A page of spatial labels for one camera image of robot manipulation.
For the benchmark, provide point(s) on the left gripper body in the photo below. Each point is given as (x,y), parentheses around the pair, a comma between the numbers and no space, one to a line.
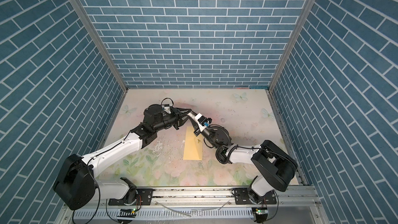
(175,121)

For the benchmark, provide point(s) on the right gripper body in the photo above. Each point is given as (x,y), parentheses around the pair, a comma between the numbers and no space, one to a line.
(199,131)

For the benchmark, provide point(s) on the white vented cable duct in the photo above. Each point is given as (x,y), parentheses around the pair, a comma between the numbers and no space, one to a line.
(179,213)

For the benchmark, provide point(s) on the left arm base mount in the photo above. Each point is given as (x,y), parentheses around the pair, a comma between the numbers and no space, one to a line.
(138,197)

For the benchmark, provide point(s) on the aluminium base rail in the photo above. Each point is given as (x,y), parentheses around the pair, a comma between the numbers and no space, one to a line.
(297,205)

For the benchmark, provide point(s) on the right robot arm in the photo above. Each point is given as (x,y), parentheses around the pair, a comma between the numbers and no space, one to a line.
(275,167)

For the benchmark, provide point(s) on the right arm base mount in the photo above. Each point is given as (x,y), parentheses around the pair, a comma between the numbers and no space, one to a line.
(246,196)

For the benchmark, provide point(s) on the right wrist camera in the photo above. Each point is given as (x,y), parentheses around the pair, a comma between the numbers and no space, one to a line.
(203,119)

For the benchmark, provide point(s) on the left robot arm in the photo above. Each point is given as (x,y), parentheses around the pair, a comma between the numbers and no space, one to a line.
(76,183)

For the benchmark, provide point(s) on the yellow envelope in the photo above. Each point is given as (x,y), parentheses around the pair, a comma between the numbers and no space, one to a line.
(193,146)

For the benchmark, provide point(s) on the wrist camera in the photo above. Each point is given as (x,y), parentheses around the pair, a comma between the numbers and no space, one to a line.
(203,119)
(167,109)

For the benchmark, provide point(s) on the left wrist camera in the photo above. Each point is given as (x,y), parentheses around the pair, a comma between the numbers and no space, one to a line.
(167,109)

